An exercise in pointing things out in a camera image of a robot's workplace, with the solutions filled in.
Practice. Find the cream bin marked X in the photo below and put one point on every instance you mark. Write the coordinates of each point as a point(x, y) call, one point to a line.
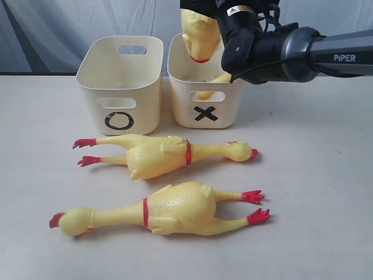
point(185, 76)

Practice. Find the whole rubber chicken front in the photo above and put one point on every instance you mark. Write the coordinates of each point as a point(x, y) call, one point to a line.
point(183, 208)

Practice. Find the cream bin marked O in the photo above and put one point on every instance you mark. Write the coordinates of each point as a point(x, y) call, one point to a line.
point(121, 81)

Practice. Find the whole rubber chicken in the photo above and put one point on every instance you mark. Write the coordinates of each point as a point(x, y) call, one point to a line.
point(183, 208)
point(149, 157)

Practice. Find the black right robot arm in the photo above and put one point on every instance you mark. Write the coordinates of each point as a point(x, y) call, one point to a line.
point(258, 49)

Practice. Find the blue-grey backdrop curtain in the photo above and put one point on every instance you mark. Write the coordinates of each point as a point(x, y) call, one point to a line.
point(52, 37)

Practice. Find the headless yellow chicken body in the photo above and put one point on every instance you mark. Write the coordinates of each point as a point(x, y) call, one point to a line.
point(201, 35)

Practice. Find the broken chicken head and neck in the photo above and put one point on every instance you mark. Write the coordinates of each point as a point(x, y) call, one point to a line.
point(206, 95)

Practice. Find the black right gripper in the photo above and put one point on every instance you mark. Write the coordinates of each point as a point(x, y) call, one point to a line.
point(240, 30)

